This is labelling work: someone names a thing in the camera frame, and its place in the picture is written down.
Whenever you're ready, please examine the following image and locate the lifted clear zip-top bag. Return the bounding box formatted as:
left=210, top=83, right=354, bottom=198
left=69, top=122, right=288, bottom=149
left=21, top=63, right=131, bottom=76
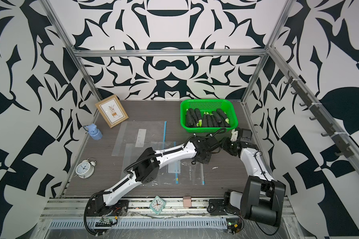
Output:
left=159, top=159, right=206, bottom=186

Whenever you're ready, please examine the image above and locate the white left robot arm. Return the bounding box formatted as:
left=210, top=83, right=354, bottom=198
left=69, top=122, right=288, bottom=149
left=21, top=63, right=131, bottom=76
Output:
left=86, top=135, right=220, bottom=214

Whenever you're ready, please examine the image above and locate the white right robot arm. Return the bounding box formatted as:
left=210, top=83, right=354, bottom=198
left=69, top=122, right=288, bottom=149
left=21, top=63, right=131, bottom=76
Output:
left=222, top=138, right=286, bottom=227

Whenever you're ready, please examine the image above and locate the near clear zip-top bag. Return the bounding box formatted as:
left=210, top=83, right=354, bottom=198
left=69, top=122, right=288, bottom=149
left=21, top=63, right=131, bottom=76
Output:
left=122, top=141, right=180, bottom=187

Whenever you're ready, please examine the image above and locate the far clear zip-top bag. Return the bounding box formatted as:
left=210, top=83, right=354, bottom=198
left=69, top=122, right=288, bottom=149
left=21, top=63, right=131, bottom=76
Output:
left=111, top=121, right=167, bottom=156

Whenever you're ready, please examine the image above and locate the green plastic basket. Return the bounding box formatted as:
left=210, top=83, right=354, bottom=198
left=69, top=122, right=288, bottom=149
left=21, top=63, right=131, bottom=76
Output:
left=180, top=100, right=238, bottom=133

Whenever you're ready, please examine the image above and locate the small pink block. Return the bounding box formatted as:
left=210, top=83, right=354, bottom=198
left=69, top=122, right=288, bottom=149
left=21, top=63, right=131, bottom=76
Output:
left=183, top=196, right=192, bottom=208

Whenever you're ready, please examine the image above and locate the mint square clock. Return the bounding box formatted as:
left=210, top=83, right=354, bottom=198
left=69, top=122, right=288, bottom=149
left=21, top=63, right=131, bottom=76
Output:
left=149, top=196, right=166, bottom=215

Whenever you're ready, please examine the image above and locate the gold framed plant picture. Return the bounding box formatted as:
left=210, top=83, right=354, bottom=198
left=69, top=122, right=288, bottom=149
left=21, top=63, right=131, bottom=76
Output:
left=95, top=95, right=129, bottom=128

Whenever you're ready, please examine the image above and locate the white twin-bell alarm clock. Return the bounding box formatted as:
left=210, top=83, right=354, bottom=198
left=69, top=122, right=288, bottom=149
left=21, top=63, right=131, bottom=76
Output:
left=75, top=158, right=96, bottom=179

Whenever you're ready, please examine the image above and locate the small green circuit board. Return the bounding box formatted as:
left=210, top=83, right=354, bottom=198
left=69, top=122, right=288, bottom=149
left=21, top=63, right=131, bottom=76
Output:
left=100, top=217, right=118, bottom=227

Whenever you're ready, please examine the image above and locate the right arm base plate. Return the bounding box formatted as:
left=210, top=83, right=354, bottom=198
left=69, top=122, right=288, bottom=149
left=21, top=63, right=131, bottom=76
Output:
left=206, top=199, right=241, bottom=216

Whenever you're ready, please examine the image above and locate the white perforated cable duct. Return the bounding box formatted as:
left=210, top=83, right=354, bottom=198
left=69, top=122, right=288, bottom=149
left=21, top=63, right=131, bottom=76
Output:
left=49, top=218, right=228, bottom=230

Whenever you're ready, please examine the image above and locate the black wall hook rail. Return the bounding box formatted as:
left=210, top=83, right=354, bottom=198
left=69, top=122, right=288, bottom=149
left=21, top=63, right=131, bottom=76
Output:
left=285, top=75, right=355, bottom=158

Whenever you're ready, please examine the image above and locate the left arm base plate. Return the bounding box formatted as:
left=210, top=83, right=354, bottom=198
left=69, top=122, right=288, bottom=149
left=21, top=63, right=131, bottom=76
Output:
left=84, top=198, right=129, bottom=217

